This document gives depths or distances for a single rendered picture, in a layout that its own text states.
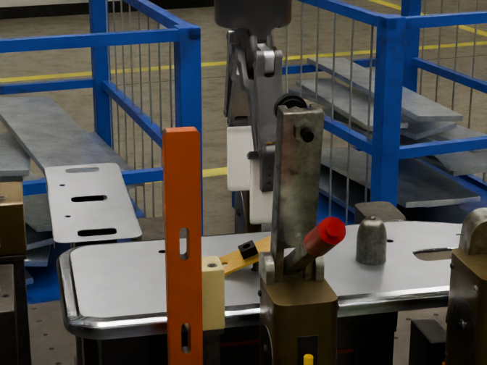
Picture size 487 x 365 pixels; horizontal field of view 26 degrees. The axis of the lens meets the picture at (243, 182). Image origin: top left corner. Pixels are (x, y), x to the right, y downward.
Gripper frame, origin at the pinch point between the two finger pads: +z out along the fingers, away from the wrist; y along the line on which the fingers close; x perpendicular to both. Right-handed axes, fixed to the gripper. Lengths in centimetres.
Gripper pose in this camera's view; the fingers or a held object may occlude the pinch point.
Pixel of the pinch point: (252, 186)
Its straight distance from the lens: 107.4
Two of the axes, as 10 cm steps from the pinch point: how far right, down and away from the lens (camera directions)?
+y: -2.1, -2.9, 9.3
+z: 0.0, 9.6, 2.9
